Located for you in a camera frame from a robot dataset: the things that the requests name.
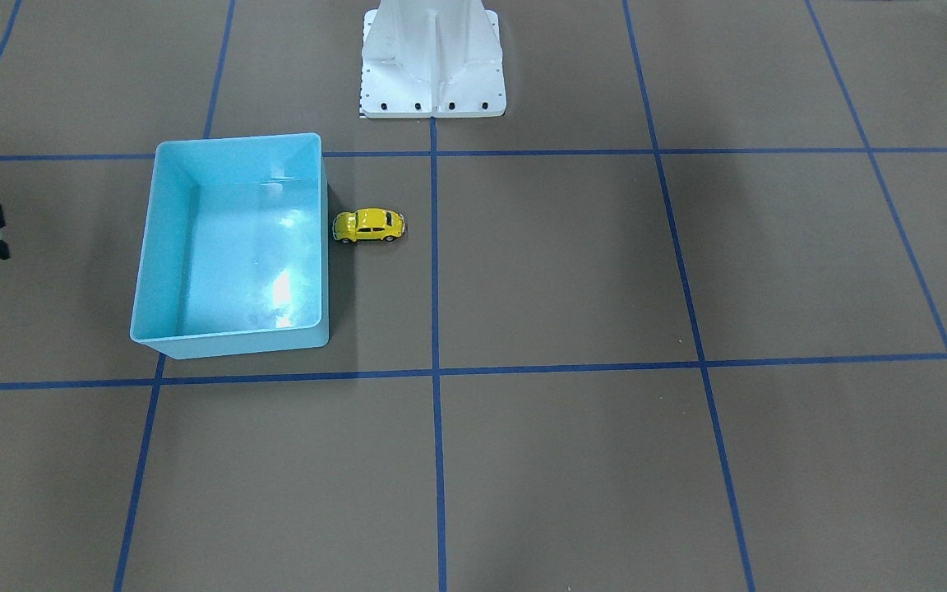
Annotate yellow beetle toy car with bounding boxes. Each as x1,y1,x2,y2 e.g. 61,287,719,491
331,207,407,243

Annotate light blue plastic bin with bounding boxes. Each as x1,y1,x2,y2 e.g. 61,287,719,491
129,132,330,360

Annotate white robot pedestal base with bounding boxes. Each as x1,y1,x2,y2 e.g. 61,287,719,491
358,1,507,119

